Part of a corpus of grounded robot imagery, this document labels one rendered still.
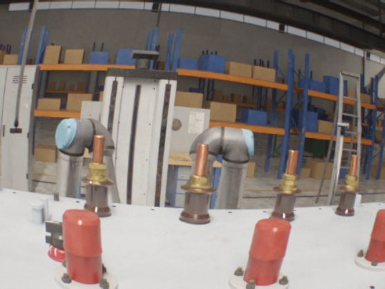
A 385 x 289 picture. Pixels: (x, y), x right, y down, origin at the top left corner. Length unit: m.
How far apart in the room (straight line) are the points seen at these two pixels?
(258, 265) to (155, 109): 1.41
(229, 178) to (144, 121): 0.48
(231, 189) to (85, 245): 1.31
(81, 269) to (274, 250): 0.33
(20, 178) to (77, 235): 5.13
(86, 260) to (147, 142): 1.46
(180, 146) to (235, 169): 4.20
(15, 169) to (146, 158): 3.86
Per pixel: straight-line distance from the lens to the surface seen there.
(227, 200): 1.91
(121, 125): 2.03
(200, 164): 1.14
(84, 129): 1.62
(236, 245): 1.01
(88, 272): 0.68
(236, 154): 1.84
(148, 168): 2.09
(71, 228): 0.65
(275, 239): 0.72
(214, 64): 9.14
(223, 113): 9.31
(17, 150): 5.70
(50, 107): 8.82
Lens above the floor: 1.70
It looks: 7 degrees down
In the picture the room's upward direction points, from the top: 6 degrees clockwise
